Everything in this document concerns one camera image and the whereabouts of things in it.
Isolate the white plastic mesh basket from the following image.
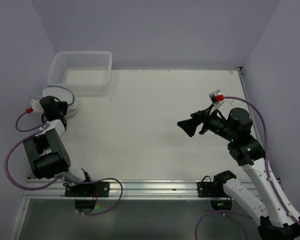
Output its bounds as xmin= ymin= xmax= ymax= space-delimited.
xmin=46 ymin=51 xmax=113 ymax=92

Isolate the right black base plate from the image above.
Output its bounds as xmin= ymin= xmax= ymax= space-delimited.
xmin=196 ymin=175 xmax=227 ymax=198

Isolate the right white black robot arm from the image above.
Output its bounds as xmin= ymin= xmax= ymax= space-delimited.
xmin=177 ymin=107 xmax=300 ymax=240

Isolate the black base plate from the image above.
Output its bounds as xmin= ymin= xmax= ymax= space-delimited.
xmin=196 ymin=175 xmax=227 ymax=198
xmin=63 ymin=181 xmax=110 ymax=198

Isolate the aluminium mounting rail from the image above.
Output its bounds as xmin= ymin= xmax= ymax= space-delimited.
xmin=21 ymin=177 xmax=283 ymax=200

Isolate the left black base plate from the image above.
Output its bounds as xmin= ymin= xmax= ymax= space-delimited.
xmin=63 ymin=181 xmax=110 ymax=198

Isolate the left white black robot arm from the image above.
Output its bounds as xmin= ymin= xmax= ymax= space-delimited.
xmin=23 ymin=95 xmax=91 ymax=185

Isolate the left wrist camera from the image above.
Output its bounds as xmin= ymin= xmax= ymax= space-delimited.
xmin=25 ymin=98 xmax=44 ymax=114

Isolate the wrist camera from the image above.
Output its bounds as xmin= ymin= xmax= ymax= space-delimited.
xmin=25 ymin=98 xmax=44 ymax=114
xmin=209 ymin=89 xmax=224 ymax=105

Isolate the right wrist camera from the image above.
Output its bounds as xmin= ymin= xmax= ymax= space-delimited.
xmin=209 ymin=89 xmax=224 ymax=105

